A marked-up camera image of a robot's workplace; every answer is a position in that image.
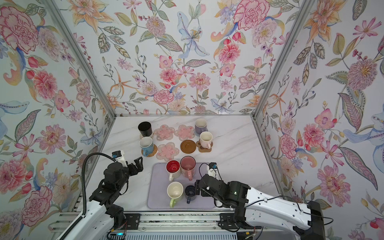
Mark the small dark blue mug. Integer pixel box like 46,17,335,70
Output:
185,185,197,204

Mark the pink tall mug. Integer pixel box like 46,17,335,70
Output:
180,156,196,181

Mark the cream mug green handle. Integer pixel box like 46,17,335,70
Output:
167,182,184,208

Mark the blue mug white inside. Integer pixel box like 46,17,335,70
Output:
139,137,154,157

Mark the woven rattan round coaster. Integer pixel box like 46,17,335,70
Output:
141,144,158,158

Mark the brown paw cork coaster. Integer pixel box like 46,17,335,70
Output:
196,140,214,153

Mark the pink flower coaster front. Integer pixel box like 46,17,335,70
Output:
156,142,180,162

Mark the pink flower coaster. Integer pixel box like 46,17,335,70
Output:
154,125,175,141
156,142,180,162
175,125,195,141

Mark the brown round wooden coaster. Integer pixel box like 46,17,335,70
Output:
180,140,197,154

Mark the black mug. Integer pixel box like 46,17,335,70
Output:
138,122,153,137

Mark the cream mug pink handle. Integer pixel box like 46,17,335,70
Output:
200,131,213,149

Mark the cream mug purple handle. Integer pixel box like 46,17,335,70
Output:
195,119,208,135

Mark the multicolour embroidered round coaster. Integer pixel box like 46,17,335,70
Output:
139,133,154,139

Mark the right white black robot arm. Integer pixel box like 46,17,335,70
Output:
195,174,326,240

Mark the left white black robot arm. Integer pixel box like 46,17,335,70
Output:
58,157,144,240

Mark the red inside white mug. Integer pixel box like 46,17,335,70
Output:
166,160,181,182

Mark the lavender serving tray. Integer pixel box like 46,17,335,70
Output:
146,162,217,210

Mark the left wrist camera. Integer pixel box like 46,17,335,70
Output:
112,151,128,168

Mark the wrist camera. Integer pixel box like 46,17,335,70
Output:
208,163,218,178
112,151,128,168

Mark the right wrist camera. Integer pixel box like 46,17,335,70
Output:
208,163,218,178

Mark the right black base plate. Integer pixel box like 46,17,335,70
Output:
218,213,262,231

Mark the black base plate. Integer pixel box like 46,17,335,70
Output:
114,213,141,231
218,213,262,231

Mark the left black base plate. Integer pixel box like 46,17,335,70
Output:
114,213,141,231

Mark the aluminium mounting rail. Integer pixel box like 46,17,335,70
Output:
125,210,298,232

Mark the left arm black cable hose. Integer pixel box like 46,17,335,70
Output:
58,152,116,240

